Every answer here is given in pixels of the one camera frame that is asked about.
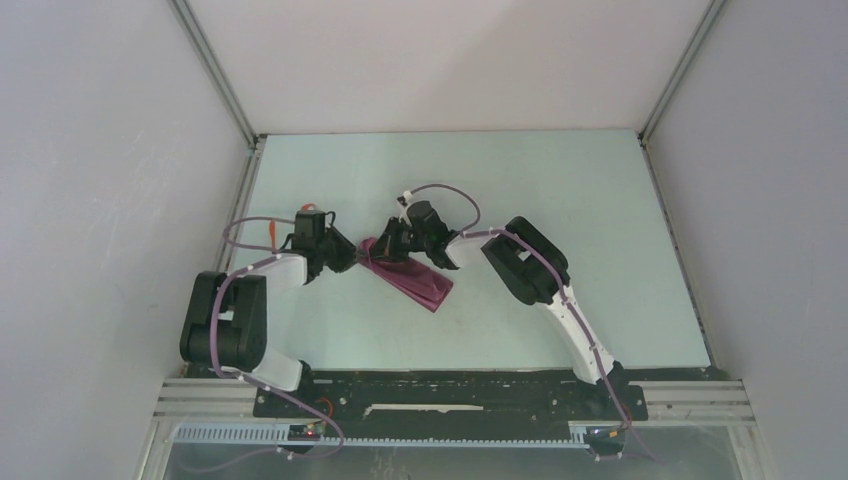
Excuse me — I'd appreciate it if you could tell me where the maroon cloth napkin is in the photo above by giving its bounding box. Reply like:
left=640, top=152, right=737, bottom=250
left=358, top=238, right=454, bottom=313

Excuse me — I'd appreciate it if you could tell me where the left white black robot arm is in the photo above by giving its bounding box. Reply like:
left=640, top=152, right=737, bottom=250
left=179, top=209, right=357, bottom=417

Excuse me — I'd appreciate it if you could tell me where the white cable duct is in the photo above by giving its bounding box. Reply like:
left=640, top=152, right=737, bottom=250
left=172, top=422, right=589, bottom=449

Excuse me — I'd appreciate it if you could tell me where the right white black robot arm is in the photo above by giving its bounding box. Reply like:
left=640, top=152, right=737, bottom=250
left=359, top=201, right=628, bottom=418

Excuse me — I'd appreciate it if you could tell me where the orange plastic knife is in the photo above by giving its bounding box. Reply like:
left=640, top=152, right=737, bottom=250
left=268, top=220, right=277, bottom=251

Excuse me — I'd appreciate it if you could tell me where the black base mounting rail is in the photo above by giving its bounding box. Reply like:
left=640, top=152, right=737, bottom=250
left=295, top=369, right=648, bottom=440

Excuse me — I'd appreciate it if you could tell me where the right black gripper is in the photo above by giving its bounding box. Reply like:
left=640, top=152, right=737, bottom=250
left=365, top=217, right=431, bottom=264

